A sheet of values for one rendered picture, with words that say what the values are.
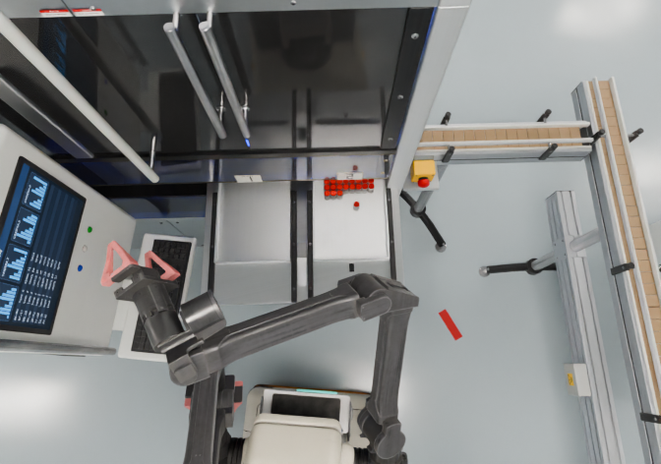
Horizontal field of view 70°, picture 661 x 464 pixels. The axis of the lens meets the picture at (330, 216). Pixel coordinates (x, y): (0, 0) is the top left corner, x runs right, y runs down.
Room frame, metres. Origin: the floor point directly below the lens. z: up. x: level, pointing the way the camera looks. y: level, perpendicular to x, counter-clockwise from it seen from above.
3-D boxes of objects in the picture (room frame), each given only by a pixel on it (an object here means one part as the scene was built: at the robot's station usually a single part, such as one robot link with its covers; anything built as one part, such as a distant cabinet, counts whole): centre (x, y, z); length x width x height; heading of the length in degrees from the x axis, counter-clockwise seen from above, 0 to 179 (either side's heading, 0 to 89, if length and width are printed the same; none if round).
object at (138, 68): (0.62, 0.46, 1.50); 0.47 x 0.01 x 0.59; 89
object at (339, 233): (0.51, -0.07, 0.90); 0.34 x 0.26 x 0.04; 179
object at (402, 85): (0.60, -0.18, 1.40); 0.04 x 0.01 x 0.80; 89
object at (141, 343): (0.26, 0.61, 0.82); 0.40 x 0.14 x 0.02; 172
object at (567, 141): (0.76, -0.61, 0.92); 0.69 x 0.16 x 0.16; 89
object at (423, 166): (0.63, -0.32, 0.99); 0.08 x 0.07 x 0.07; 179
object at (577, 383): (-0.09, -0.95, 0.50); 0.12 x 0.05 x 0.09; 179
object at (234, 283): (0.44, 0.10, 0.87); 0.70 x 0.48 x 0.02; 89
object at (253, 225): (0.52, 0.27, 0.90); 0.34 x 0.26 x 0.04; 179
